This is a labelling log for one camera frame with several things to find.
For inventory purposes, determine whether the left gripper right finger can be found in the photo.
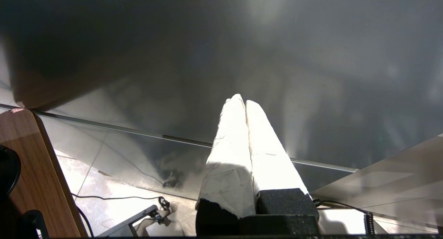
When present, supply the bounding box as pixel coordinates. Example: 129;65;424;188
245;100;319;226

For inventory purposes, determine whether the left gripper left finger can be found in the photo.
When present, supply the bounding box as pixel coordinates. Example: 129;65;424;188
196;94;256;237

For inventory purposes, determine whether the stainless steel appliance door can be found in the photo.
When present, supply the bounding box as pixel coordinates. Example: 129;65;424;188
0;0;443;205

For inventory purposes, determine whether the brown wooden furniture panel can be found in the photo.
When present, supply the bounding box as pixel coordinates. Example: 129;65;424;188
0;107;89;239

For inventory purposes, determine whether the black rounded object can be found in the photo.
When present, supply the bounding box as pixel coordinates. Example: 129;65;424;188
0;145;22;198

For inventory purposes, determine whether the black coiled cable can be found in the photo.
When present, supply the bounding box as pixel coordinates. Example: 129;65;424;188
313;198;376;236

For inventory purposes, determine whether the black floor cable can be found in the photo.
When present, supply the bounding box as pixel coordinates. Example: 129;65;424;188
71;193;172;213

